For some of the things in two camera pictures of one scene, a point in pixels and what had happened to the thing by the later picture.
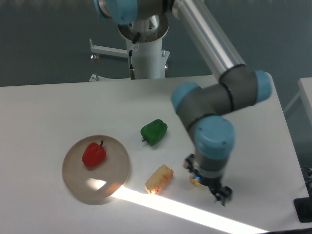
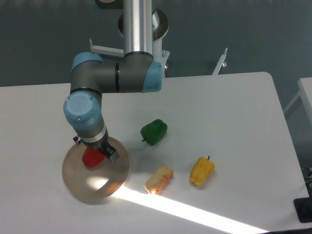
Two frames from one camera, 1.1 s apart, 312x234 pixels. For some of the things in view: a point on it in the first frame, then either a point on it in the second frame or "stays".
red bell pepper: (94, 154) stays
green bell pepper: (153, 132) stays
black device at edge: (303, 206) stays
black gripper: (220, 193) → (103, 145)
